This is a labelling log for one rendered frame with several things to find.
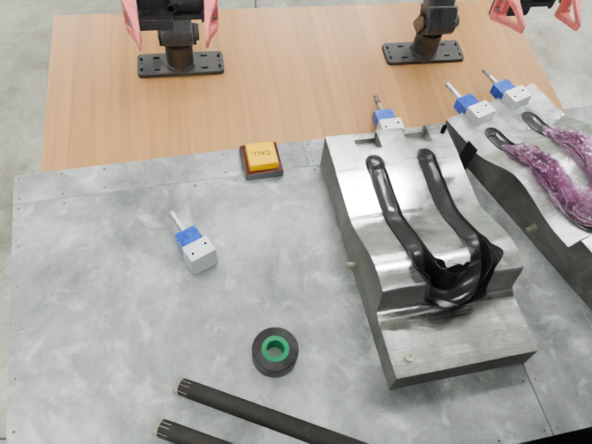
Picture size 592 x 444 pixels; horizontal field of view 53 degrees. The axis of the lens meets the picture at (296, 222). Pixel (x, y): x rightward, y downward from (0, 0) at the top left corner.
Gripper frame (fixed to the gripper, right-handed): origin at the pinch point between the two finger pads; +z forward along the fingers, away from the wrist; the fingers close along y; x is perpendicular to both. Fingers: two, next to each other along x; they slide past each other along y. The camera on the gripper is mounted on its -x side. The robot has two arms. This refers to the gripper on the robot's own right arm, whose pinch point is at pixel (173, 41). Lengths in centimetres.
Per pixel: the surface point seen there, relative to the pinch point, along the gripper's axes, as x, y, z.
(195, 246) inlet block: 34.5, 0.1, 15.1
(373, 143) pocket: 34, 38, -5
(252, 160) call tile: 36.4, 13.0, -4.9
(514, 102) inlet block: 32, 72, -13
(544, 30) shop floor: 122, 170, -135
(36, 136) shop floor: 121, -58, -88
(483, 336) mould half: 34, 48, 39
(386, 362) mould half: 36, 31, 40
